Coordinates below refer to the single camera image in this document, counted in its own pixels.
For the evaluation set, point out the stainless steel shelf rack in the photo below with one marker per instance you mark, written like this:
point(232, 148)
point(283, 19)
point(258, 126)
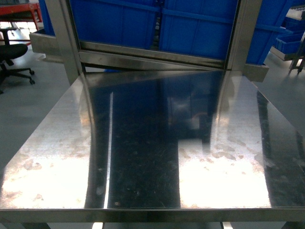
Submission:
point(65, 47)

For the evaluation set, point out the large blue bin left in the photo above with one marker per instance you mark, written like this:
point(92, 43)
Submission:
point(117, 22)

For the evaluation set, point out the large blue bin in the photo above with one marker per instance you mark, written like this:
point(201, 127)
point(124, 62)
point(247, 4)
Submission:
point(203, 27)
point(117, 22)

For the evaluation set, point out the large blue bin right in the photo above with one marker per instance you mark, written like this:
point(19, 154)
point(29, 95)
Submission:
point(203, 27)

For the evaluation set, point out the blue bin far right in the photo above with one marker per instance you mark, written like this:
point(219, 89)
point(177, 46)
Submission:
point(289, 41)

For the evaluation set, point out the black office chair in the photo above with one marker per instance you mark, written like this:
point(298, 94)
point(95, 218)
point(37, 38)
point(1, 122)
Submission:
point(8, 52)

